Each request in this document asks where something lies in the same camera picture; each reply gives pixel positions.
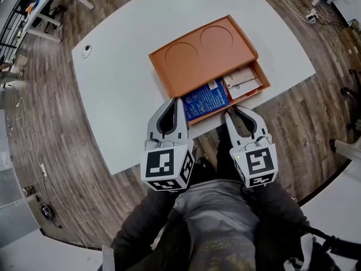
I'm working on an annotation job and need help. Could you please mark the black harness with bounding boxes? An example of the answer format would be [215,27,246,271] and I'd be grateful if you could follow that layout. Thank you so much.
[239,185,361,271]

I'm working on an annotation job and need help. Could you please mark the blue packet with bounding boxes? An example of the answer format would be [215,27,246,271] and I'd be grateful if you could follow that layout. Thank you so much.
[182,79,231,123]

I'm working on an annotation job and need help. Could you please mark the cardboard box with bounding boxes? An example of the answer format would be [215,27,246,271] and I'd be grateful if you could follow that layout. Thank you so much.
[340,21,361,56]

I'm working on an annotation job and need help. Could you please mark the person's torso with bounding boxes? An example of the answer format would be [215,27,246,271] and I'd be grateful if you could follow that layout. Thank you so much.
[171,179,260,271]

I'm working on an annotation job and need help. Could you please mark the black office chair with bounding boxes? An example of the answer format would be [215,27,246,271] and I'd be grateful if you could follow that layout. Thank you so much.
[32,0,67,28]
[340,69,361,132]

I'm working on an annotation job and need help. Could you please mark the person's right forearm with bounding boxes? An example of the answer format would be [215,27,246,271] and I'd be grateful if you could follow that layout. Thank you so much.
[248,176,311,228]

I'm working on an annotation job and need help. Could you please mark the white labelled snack packet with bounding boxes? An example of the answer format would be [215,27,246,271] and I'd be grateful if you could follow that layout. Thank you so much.
[222,66,260,89]

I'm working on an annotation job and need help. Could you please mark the white curved desk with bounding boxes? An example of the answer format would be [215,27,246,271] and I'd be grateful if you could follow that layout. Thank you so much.
[0,227,105,271]
[298,156,361,237]

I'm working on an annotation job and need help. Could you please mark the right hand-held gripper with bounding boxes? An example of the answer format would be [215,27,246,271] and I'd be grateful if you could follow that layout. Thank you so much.
[224,104,279,189]

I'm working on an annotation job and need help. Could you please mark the white harness strap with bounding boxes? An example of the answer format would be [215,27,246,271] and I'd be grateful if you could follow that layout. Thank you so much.
[283,233,315,271]

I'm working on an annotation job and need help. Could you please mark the black railing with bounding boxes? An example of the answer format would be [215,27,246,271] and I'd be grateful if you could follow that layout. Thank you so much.
[0,0,37,64]

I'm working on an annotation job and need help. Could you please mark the person's legs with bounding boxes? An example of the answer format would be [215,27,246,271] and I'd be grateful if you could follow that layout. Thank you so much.
[194,123,243,186]

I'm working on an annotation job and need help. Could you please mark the long white cable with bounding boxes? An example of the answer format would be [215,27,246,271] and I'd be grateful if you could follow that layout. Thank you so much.
[265,0,311,21]
[43,176,87,248]

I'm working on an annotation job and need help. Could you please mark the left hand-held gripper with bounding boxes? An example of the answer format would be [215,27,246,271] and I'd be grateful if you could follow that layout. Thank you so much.
[140,97,196,192]

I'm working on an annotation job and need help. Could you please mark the black round device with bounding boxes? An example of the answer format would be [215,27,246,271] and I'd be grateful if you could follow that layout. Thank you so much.
[39,204,54,220]

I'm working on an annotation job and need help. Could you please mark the orange storage box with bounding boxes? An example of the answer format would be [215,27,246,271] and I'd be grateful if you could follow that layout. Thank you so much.
[148,15,259,99]

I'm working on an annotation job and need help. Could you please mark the orange drawer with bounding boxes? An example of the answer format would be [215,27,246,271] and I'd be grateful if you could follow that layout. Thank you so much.
[179,60,271,126]

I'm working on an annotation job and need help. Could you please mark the white metal rack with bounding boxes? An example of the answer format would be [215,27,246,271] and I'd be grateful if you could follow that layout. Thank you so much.
[329,138,361,163]

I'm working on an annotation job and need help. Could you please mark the person's left forearm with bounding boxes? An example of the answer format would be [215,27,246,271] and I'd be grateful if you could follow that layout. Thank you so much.
[111,189,184,271]

